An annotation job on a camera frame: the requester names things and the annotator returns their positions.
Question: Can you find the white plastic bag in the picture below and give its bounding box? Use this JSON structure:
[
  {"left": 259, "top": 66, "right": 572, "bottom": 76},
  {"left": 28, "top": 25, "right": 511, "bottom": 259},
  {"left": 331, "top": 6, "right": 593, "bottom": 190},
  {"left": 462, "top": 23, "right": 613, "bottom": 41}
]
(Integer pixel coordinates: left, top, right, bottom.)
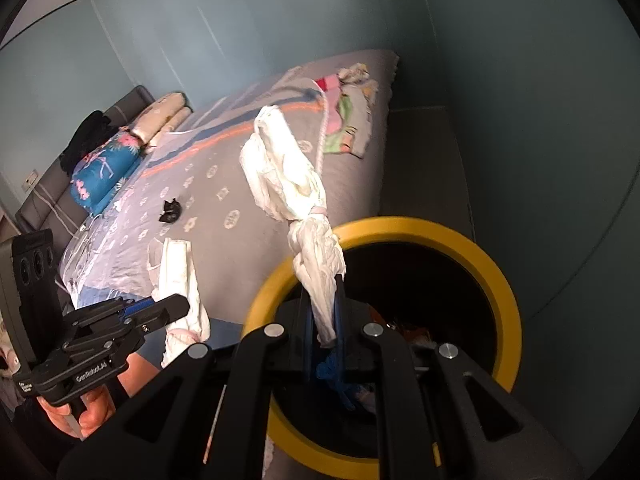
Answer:
[{"left": 240, "top": 105, "right": 346, "bottom": 348}]

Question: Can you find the yellow-rimmed black trash bin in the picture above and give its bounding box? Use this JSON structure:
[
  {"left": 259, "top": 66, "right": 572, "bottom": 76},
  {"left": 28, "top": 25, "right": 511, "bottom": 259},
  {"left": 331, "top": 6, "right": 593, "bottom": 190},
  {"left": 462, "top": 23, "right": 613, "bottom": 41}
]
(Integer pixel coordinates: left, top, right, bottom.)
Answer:
[{"left": 267, "top": 217, "right": 522, "bottom": 479}]

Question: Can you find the small black crumpled trash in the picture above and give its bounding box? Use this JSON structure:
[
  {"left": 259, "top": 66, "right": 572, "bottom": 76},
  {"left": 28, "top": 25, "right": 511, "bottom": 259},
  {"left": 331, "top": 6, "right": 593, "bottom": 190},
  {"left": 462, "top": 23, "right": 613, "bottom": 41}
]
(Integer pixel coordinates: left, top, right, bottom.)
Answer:
[{"left": 158, "top": 198, "right": 182, "bottom": 224}]

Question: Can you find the person's left hand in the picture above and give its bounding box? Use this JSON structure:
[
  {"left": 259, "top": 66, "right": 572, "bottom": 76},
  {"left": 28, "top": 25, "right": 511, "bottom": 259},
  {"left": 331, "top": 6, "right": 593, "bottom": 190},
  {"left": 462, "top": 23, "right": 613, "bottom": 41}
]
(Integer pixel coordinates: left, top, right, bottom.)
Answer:
[{"left": 37, "top": 353, "right": 160, "bottom": 439}]

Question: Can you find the grey upholstered headboard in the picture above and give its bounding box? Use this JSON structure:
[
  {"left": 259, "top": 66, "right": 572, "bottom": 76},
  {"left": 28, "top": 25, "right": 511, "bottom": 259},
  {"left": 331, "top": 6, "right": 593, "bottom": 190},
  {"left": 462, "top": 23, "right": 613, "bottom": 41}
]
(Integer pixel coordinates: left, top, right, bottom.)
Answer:
[{"left": 15, "top": 84, "right": 153, "bottom": 237}]

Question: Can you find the grey patterned bed quilt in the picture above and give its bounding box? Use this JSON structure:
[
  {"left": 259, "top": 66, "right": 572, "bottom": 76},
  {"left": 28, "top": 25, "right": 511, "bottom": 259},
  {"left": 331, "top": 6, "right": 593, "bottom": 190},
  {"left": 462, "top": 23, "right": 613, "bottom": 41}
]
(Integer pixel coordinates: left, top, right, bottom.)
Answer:
[{"left": 60, "top": 50, "right": 398, "bottom": 324}]

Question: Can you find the blue floral folded blanket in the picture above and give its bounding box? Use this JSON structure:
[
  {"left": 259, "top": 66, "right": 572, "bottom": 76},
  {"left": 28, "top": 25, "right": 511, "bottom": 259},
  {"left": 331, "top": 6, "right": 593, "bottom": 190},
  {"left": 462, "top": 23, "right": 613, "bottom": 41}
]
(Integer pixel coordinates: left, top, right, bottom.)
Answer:
[{"left": 70, "top": 130, "right": 142, "bottom": 216}]

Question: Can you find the colourful floral bed sheet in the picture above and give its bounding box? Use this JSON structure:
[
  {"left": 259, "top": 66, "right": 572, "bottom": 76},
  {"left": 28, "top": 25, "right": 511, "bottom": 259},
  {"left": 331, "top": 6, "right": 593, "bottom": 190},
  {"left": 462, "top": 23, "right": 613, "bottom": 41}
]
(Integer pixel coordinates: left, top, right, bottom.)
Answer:
[{"left": 314, "top": 63, "right": 378, "bottom": 158}]

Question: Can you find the black clothing pile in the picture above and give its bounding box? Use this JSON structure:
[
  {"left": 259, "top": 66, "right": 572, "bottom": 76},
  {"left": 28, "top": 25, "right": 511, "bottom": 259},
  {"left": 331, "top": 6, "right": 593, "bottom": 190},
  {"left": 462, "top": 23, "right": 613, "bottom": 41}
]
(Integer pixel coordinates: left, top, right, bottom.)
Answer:
[{"left": 58, "top": 110, "right": 118, "bottom": 177}]

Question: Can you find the cream folded blanket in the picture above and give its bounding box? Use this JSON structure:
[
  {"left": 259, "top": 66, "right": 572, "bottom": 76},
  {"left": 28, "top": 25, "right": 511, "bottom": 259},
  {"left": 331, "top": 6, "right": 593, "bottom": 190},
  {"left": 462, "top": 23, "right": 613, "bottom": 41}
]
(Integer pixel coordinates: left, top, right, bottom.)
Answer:
[{"left": 129, "top": 92, "right": 192, "bottom": 148}]

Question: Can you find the white charging cable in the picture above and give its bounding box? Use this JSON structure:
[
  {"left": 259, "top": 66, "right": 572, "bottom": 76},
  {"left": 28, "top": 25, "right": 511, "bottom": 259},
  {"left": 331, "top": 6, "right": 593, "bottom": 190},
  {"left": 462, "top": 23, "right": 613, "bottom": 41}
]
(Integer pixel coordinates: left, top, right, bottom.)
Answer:
[{"left": 54, "top": 209, "right": 101, "bottom": 291}]

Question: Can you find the wall power socket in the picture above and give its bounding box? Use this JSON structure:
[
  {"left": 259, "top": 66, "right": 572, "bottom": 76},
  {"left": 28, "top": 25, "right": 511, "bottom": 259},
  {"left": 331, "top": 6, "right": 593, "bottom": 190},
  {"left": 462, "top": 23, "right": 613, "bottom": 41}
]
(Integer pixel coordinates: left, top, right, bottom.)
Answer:
[{"left": 22, "top": 170, "right": 39, "bottom": 193}]

